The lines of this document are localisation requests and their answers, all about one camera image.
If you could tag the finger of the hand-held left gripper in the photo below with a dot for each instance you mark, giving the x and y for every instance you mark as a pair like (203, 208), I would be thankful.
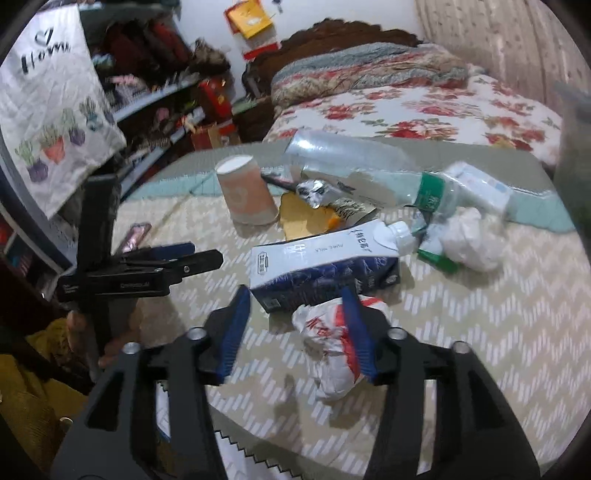
(171, 251)
(194, 263)

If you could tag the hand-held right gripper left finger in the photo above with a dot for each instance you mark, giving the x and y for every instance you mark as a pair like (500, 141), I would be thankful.
(233, 334)

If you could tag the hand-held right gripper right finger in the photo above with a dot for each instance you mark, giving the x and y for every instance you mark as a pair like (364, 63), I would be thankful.
(358, 337)

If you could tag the white plastic bag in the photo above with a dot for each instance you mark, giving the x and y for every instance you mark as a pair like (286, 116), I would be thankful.
(323, 350)

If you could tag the blue white milk carton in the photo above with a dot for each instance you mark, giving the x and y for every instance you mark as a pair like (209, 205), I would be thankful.
(318, 267)

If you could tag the pink paper cup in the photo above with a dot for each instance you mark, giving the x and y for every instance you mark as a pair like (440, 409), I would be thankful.
(244, 194)

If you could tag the green white wrapper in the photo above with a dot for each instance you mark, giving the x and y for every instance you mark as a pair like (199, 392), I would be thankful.
(438, 261)

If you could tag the orange peel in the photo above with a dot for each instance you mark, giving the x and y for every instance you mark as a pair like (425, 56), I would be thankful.
(300, 217)

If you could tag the dark snack wrapper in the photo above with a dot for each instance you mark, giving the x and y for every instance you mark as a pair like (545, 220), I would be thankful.
(279, 181)

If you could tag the printed paper wrapper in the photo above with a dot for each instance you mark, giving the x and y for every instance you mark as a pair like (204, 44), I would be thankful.
(351, 210)

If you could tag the foil wrapper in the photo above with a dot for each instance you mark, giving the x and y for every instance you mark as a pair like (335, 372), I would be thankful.
(314, 191)

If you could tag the white tissue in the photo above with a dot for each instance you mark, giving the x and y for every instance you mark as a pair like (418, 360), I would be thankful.
(471, 240)

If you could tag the clear plastic bottle green label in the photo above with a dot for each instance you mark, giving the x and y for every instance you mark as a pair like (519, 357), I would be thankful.
(351, 157)

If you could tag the person's left forearm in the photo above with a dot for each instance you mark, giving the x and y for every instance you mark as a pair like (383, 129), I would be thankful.
(32, 392)

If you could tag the person's left hand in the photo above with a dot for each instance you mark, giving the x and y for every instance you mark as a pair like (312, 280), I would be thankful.
(123, 332)

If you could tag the pink candy wrapper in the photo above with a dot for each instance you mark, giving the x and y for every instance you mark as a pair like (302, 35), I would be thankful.
(135, 237)

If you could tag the patterned tablecloth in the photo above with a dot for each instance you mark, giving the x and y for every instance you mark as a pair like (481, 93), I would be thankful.
(461, 346)

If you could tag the white printed hanging cloth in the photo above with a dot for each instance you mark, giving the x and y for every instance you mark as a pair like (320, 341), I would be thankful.
(51, 115)

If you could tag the cluttered storage shelf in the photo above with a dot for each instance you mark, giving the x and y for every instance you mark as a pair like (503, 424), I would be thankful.
(152, 92)

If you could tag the dark wooden nightstand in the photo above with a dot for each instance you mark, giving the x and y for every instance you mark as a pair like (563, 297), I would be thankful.
(251, 120)

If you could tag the red gift box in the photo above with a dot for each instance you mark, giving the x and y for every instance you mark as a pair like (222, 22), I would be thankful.
(214, 99)

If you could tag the floral bed sheet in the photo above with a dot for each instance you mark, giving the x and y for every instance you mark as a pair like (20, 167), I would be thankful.
(415, 115)

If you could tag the folded patterned quilt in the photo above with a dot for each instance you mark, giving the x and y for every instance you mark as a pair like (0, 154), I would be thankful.
(360, 69)

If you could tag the carved wooden headboard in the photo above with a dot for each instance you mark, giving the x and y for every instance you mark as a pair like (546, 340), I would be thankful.
(323, 30)

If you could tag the beige leaf pattern curtain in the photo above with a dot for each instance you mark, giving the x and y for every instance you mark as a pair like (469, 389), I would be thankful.
(498, 41)

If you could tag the red wall hanging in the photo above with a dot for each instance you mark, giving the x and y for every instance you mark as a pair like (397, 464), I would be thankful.
(261, 50)

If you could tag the yellow wall hanging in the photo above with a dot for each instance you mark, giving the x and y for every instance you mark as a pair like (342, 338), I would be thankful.
(249, 18)

